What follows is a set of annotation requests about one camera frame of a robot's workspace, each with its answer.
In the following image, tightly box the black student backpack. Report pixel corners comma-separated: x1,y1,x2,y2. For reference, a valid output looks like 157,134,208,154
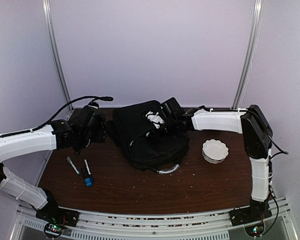
106,100,190,175

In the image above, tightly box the black blue highlighter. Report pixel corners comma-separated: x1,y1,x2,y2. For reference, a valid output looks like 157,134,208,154
80,167,93,187

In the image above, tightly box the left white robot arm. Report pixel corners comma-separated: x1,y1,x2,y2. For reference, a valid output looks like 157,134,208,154
0,119,106,222

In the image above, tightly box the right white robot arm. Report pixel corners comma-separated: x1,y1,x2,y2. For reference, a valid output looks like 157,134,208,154
142,102,287,221

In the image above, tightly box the green tipped white marker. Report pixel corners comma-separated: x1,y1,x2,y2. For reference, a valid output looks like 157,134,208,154
66,156,81,176

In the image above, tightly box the white fluted ceramic bowl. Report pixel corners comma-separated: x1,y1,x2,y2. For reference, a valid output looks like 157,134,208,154
201,139,229,165

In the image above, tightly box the blue tipped white marker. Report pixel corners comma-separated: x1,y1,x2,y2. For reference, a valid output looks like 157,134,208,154
84,159,95,183

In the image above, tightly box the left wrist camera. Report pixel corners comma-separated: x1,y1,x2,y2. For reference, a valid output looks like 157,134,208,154
77,101,105,134

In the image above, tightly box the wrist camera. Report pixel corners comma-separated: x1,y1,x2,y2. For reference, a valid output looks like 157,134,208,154
160,97,185,120
77,101,105,134

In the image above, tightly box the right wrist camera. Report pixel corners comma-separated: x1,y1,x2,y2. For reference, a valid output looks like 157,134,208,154
160,97,185,120

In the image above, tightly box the right aluminium frame post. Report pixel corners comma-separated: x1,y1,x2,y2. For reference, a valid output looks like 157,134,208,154
232,0,264,109

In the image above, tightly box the aluminium frame post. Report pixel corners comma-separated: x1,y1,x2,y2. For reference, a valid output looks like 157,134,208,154
232,0,264,109
42,0,71,103

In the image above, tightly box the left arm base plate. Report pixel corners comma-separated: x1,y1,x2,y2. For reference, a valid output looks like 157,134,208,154
35,208,80,227

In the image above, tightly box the front aluminium rail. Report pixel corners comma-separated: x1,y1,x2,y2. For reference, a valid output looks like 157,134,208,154
9,196,300,240

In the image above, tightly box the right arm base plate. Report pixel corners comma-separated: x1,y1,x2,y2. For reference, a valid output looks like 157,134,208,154
229,206,272,226

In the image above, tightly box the left aluminium frame post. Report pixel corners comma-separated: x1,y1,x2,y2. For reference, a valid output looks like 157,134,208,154
42,0,71,103

